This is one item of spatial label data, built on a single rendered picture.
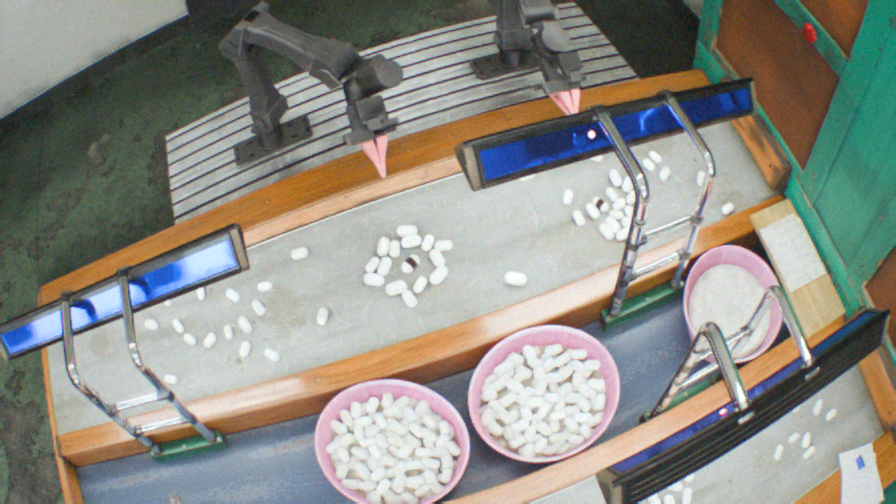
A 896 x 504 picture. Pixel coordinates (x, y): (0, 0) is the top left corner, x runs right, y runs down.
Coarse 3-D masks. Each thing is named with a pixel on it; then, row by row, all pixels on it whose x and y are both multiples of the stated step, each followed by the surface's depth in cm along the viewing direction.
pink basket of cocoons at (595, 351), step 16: (512, 336) 140; (528, 336) 141; (544, 336) 142; (560, 336) 141; (576, 336) 140; (496, 352) 139; (512, 352) 142; (592, 352) 140; (608, 352) 137; (480, 368) 137; (608, 368) 137; (480, 384) 138; (608, 384) 137; (608, 400) 135; (608, 416) 131; (480, 432) 130; (496, 448) 129; (576, 448) 130
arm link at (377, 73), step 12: (360, 60) 141; (372, 60) 135; (384, 60) 136; (324, 72) 138; (348, 72) 140; (360, 72) 137; (372, 72) 136; (384, 72) 136; (396, 72) 137; (336, 84) 139; (360, 84) 139; (372, 84) 137; (384, 84) 136; (396, 84) 137
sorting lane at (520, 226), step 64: (704, 128) 166; (448, 192) 159; (512, 192) 158; (576, 192) 158; (768, 192) 157; (256, 256) 153; (320, 256) 153; (384, 256) 152; (448, 256) 151; (512, 256) 151; (576, 256) 150; (192, 320) 146; (256, 320) 146; (384, 320) 146; (448, 320) 145; (64, 384) 138; (128, 384) 138; (192, 384) 139
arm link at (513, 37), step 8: (504, 0) 166; (512, 0) 166; (504, 8) 167; (512, 8) 167; (504, 16) 169; (512, 16) 169; (496, 24) 175; (504, 24) 170; (512, 24) 170; (504, 32) 171; (512, 32) 171; (520, 32) 172; (528, 32) 172; (504, 40) 172; (512, 40) 173; (520, 40) 173; (528, 40) 173; (504, 48) 175; (512, 48) 175
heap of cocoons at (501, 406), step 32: (544, 352) 143; (576, 352) 140; (512, 384) 137; (544, 384) 137; (576, 384) 137; (480, 416) 136; (512, 416) 136; (544, 416) 134; (576, 416) 134; (512, 448) 133; (544, 448) 131
